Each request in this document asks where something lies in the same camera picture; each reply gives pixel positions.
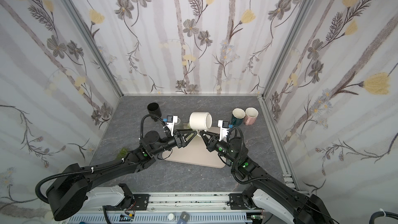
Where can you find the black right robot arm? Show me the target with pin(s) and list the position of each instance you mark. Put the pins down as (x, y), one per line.
(264, 191)

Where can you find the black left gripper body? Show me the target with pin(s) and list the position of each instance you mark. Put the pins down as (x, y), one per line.
(180, 138)

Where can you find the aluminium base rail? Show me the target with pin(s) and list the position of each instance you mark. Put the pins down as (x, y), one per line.
(121, 198)

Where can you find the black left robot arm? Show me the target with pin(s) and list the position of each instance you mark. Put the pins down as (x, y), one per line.
(66, 192)

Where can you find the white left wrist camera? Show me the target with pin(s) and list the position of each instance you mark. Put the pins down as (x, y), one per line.
(169, 124)

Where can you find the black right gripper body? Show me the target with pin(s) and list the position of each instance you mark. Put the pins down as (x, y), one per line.
(211, 140)

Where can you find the beige plastic tray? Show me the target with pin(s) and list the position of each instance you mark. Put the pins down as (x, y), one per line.
(194, 153)

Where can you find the black mug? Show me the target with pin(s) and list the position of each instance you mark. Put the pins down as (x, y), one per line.
(154, 109)

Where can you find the white mug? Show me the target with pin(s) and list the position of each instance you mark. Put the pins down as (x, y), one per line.
(200, 121)

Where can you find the dark green mug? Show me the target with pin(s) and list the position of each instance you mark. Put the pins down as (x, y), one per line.
(238, 116)

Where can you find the pink mug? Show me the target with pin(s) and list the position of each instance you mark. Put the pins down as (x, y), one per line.
(251, 115)

